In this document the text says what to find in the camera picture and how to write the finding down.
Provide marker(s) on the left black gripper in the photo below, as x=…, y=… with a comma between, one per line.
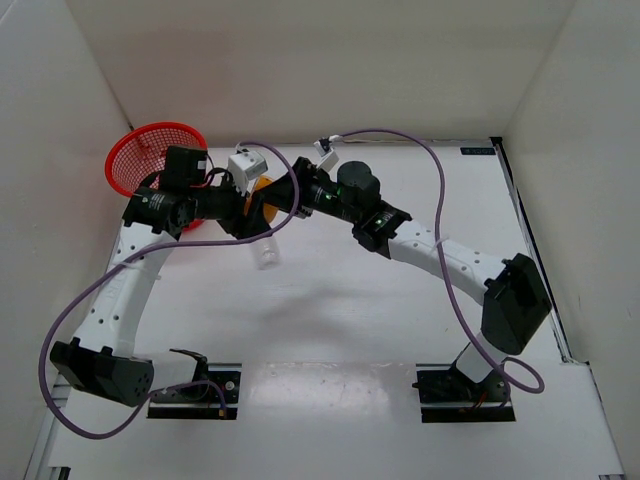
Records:
x=241, y=225

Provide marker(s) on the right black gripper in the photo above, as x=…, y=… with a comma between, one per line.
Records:
x=307, y=175

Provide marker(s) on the orange plastic bottle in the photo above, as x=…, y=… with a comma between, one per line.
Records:
x=269, y=211

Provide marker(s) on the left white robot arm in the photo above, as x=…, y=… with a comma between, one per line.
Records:
x=100, y=357

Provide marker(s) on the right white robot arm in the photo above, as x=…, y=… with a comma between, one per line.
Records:
x=510, y=292

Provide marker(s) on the red mesh plastic bin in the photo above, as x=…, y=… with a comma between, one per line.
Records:
x=142, y=152

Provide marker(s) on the clear plastic bottle white cap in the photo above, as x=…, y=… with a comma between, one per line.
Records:
x=265, y=253

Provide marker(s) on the small dark table label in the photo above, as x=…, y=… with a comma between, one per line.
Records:
x=477, y=151

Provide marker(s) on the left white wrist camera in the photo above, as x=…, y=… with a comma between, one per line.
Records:
x=246, y=166

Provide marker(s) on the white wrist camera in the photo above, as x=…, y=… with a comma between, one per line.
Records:
x=246, y=166
x=328, y=156

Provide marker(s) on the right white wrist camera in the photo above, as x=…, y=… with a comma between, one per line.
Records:
x=328, y=156

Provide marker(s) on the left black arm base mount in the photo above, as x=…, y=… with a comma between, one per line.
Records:
x=202, y=402

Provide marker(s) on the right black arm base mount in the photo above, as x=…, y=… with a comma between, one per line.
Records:
x=446, y=397

